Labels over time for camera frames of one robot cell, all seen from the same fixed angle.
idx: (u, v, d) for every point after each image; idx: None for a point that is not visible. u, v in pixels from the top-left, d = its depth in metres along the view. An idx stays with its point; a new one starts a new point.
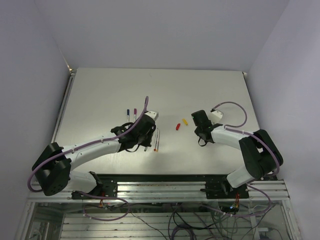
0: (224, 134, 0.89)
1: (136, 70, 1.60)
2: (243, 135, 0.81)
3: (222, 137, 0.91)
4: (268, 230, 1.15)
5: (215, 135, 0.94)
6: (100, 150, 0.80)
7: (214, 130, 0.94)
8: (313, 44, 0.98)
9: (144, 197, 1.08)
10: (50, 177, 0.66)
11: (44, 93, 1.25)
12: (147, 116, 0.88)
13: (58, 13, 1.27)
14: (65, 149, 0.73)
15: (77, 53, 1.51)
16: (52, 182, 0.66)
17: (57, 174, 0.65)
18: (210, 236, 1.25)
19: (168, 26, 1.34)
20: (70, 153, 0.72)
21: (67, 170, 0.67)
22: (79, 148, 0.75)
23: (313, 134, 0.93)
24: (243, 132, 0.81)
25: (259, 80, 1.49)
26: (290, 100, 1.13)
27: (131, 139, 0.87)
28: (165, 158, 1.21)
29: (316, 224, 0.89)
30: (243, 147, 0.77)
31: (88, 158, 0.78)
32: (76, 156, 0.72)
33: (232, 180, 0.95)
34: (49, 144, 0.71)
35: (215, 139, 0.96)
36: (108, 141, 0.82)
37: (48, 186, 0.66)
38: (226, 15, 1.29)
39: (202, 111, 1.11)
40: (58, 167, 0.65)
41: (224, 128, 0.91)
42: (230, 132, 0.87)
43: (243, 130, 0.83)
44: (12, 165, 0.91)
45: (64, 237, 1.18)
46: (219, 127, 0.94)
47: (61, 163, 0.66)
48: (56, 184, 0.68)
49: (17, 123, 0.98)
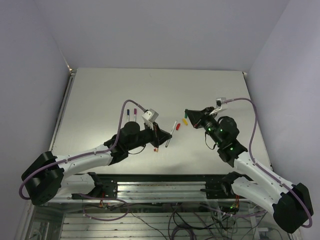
0: (254, 173, 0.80)
1: (135, 70, 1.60)
2: (282, 188, 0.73)
3: (249, 173, 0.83)
4: (268, 230, 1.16)
5: (240, 166, 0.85)
6: (92, 163, 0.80)
7: (242, 162, 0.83)
8: (313, 44, 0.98)
9: (144, 197, 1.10)
10: (40, 186, 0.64)
11: (44, 93, 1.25)
12: (128, 126, 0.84)
13: (58, 13, 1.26)
14: (58, 158, 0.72)
15: (77, 53, 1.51)
16: (41, 191, 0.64)
17: (49, 182, 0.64)
18: (210, 236, 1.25)
19: (168, 26, 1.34)
20: (63, 163, 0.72)
21: (59, 179, 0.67)
22: (72, 158, 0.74)
23: (313, 134, 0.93)
24: (282, 184, 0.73)
25: (259, 80, 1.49)
26: (290, 100, 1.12)
27: (122, 151, 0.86)
28: (165, 158, 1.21)
29: (315, 224, 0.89)
30: (281, 203, 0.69)
31: (81, 169, 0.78)
32: (69, 167, 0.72)
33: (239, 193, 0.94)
34: (43, 153, 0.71)
35: (238, 168, 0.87)
36: (101, 154, 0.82)
37: (37, 195, 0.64)
38: (226, 15, 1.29)
39: (237, 129, 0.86)
40: (50, 175, 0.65)
41: (253, 164, 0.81)
42: (262, 172, 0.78)
43: (281, 180, 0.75)
44: (12, 165, 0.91)
45: (64, 237, 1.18)
46: (247, 160, 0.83)
47: (54, 172, 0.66)
48: (46, 193, 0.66)
49: (18, 123, 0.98)
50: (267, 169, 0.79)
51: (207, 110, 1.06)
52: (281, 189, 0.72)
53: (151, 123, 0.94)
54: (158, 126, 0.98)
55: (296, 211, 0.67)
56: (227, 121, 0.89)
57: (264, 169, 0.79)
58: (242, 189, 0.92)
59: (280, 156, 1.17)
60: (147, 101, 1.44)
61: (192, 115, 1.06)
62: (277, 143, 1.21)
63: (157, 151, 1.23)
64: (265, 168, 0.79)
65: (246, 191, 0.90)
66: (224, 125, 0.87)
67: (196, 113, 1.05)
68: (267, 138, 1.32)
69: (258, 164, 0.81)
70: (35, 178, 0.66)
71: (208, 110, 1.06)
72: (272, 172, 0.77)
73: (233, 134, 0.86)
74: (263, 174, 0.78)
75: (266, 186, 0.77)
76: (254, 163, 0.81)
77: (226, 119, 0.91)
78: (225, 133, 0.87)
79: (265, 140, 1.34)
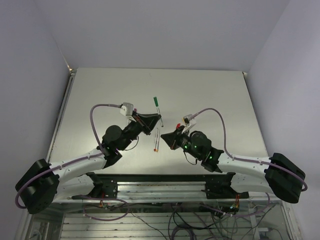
0: (237, 167, 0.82)
1: (135, 70, 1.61)
2: (263, 165, 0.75)
3: (235, 169, 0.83)
4: (268, 230, 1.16)
5: (225, 168, 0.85)
6: (86, 167, 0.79)
7: (223, 164, 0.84)
8: (313, 44, 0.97)
9: (144, 197, 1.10)
10: (35, 196, 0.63)
11: (44, 94, 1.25)
12: (108, 133, 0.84)
13: (57, 13, 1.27)
14: (52, 165, 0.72)
15: (77, 53, 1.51)
16: (37, 200, 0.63)
17: (44, 190, 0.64)
18: (209, 236, 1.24)
19: (168, 26, 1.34)
20: (58, 169, 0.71)
21: (54, 186, 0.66)
22: (67, 164, 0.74)
23: (313, 135, 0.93)
24: (260, 162, 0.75)
25: (259, 80, 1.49)
26: (290, 100, 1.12)
27: (114, 152, 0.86)
28: (165, 159, 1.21)
29: (316, 225, 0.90)
30: (271, 181, 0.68)
31: (74, 174, 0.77)
32: (64, 172, 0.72)
33: (238, 187, 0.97)
34: (36, 162, 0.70)
35: (225, 171, 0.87)
36: (94, 158, 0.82)
37: (32, 205, 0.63)
38: (225, 16, 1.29)
39: (207, 140, 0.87)
40: (46, 182, 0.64)
41: (233, 159, 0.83)
42: (241, 162, 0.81)
43: (258, 158, 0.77)
44: (13, 166, 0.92)
45: (64, 237, 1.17)
46: (227, 159, 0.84)
47: (49, 178, 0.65)
48: (42, 201, 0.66)
49: (18, 124, 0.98)
50: (244, 156, 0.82)
51: (179, 128, 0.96)
52: (263, 167, 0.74)
53: (131, 116, 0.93)
54: (140, 115, 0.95)
55: (286, 179, 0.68)
56: (196, 135, 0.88)
57: (241, 158, 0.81)
58: (239, 186, 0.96)
59: None
60: (147, 101, 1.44)
61: (166, 137, 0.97)
62: (277, 143, 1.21)
63: (157, 151, 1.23)
64: (241, 157, 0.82)
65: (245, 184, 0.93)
66: (196, 140, 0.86)
67: (170, 135, 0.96)
68: (267, 138, 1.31)
69: (236, 157, 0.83)
70: (29, 188, 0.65)
71: (179, 130, 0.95)
72: (250, 158, 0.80)
73: (206, 145, 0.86)
74: (245, 164, 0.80)
75: (253, 172, 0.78)
76: (233, 158, 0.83)
77: (195, 134, 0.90)
78: (199, 148, 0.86)
79: (265, 140, 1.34)
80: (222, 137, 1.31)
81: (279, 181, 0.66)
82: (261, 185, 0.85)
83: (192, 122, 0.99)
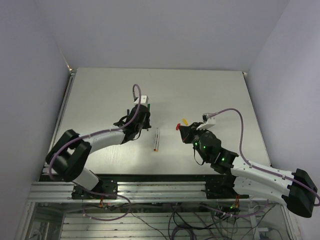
0: (254, 175, 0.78)
1: (135, 70, 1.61)
2: (285, 180, 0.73)
3: (248, 176, 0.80)
4: (268, 230, 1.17)
5: (238, 173, 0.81)
6: (109, 139, 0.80)
7: (238, 169, 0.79)
8: (313, 44, 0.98)
9: (145, 197, 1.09)
10: (69, 161, 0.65)
11: (44, 93, 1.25)
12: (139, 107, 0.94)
13: (57, 13, 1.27)
14: (81, 135, 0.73)
15: (77, 52, 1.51)
16: (73, 165, 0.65)
17: (79, 154, 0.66)
18: (210, 236, 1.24)
19: (168, 26, 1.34)
20: (87, 137, 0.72)
21: (87, 152, 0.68)
22: (94, 134, 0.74)
23: (314, 135, 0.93)
24: (284, 177, 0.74)
25: (259, 80, 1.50)
26: (290, 100, 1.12)
27: (132, 131, 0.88)
28: (165, 158, 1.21)
29: (316, 225, 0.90)
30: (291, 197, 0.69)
31: (99, 146, 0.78)
32: (93, 141, 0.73)
33: (239, 191, 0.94)
34: (66, 132, 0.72)
35: (235, 175, 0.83)
36: (115, 131, 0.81)
37: (67, 171, 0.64)
38: (225, 16, 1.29)
39: (217, 141, 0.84)
40: (80, 148, 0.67)
41: (250, 167, 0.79)
42: (261, 172, 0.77)
43: (281, 172, 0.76)
44: (13, 166, 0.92)
45: (64, 237, 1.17)
46: (243, 165, 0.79)
47: (82, 145, 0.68)
48: (77, 167, 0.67)
49: (18, 123, 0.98)
50: (263, 166, 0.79)
51: (194, 124, 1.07)
52: (286, 182, 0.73)
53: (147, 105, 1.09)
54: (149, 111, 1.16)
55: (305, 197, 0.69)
56: (205, 135, 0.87)
57: (261, 168, 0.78)
58: (244, 189, 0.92)
59: (280, 156, 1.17)
60: None
61: (182, 131, 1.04)
62: (277, 143, 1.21)
63: (157, 150, 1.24)
64: (260, 166, 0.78)
65: (251, 189, 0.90)
66: (205, 141, 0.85)
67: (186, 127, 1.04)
68: (267, 138, 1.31)
69: (254, 165, 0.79)
70: (61, 157, 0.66)
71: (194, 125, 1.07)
72: (269, 169, 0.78)
73: (216, 145, 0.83)
74: (263, 174, 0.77)
75: (270, 184, 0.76)
76: (250, 165, 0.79)
77: (204, 134, 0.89)
78: (209, 148, 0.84)
79: (265, 140, 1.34)
80: (222, 136, 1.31)
81: (303, 200, 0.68)
82: (270, 194, 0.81)
83: (210, 122, 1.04)
